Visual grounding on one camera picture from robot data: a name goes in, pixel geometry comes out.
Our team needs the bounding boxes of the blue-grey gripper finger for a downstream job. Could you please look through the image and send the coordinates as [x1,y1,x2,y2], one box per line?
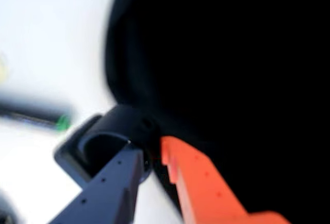
[47,148,144,224]

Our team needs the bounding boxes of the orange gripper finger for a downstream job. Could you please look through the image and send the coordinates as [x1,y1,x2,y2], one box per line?
[160,135,291,224]

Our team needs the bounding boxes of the black fabric bag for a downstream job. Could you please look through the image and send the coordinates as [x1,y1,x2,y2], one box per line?
[104,0,330,224]

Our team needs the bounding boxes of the black marker green cap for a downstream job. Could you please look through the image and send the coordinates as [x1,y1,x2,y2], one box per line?
[0,100,72,133]

